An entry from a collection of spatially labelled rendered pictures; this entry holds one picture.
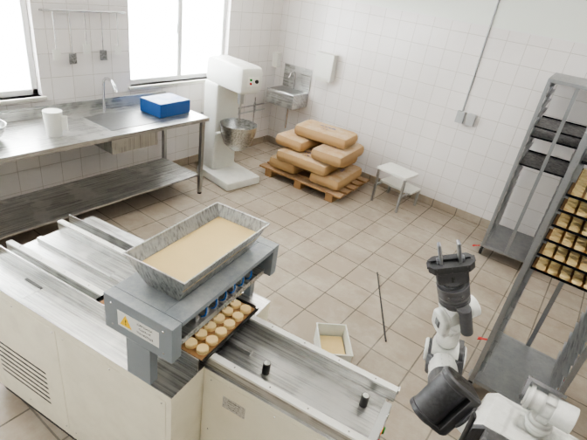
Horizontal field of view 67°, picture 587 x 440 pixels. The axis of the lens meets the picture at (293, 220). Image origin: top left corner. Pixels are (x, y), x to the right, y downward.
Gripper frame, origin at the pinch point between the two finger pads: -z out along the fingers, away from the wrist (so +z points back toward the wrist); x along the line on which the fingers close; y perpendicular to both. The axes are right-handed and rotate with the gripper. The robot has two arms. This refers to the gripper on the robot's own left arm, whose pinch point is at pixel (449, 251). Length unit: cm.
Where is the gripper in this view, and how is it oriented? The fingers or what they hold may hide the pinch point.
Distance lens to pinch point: 125.0
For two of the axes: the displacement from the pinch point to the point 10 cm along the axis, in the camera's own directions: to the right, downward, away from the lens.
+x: 9.6, -1.4, -2.6
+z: 2.6, 8.1, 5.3
